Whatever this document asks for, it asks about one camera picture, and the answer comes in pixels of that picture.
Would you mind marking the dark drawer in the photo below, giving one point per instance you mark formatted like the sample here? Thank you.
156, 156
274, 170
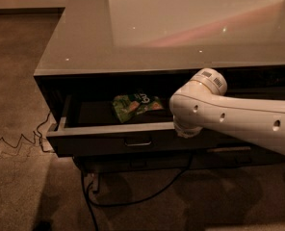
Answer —
89, 128
269, 93
133, 162
240, 156

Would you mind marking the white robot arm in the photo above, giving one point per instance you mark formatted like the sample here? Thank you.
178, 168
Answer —
202, 103

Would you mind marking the grey drawer cabinet counter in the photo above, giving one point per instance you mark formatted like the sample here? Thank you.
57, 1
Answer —
104, 48

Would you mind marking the green snack bag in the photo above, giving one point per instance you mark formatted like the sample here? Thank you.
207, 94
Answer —
127, 106

